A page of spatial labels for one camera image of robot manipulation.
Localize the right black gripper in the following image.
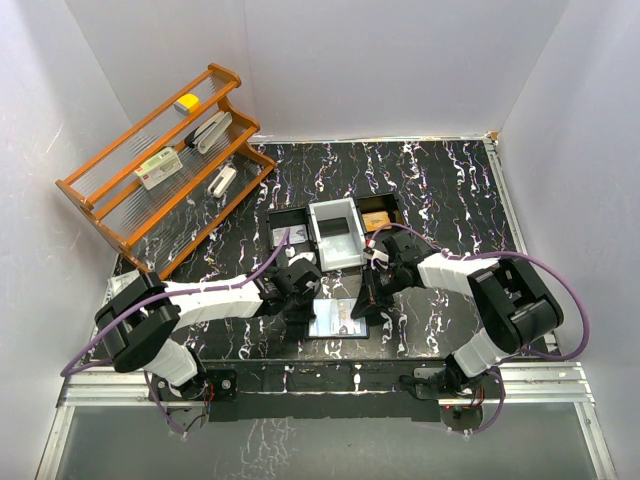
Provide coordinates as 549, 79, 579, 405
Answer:
352, 263, 407, 318

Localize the aluminium frame rail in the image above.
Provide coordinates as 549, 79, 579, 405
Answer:
37, 361, 617, 479

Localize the orange wooden shelf rack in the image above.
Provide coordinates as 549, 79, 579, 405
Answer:
56, 64, 276, 279

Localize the white printed paper sheet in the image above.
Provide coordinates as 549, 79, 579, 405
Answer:
107, 270, 140, 300

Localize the small white stapler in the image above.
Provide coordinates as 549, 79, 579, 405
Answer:
207, 166, 237, 199

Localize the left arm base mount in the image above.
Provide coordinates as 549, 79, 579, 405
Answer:
144, 369, 237, 441

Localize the white black stapler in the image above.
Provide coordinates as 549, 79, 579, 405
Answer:
184, 111, 233, 154

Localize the left black tray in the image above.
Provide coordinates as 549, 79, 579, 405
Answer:
267, 207, 317, 267

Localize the white green card box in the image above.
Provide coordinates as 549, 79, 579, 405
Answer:
134, 146, 183, 190

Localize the black tray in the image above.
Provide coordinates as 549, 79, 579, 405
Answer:
267, 207, 317, 267
356, 193, 405, 237

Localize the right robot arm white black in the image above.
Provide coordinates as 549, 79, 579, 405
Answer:
351, 232, 564, 397

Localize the silver VIP card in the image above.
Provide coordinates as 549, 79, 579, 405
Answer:
331, 300, 364, 335

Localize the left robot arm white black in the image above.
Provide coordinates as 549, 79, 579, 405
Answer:
95, 258, 322, 399

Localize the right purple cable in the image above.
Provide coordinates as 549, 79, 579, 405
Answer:
367, 222, 593, 361

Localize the silver card in left tray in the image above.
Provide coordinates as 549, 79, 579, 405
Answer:
271, 224, 309, 247

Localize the right black tray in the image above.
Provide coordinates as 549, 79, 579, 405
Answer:
356, 193, 405, 237

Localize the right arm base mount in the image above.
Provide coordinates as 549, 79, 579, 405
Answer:
407, 368, 506, 441

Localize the orange card in right tray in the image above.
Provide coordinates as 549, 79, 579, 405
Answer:
362, 211, 391, 233

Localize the black leather card holder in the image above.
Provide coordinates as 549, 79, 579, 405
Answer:
306, 298, 369, 339

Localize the yellow white small box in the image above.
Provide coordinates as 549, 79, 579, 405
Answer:
173, 93, 200, 116

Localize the white middle tray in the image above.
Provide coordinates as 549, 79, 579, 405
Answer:
308, 198, 365, 272

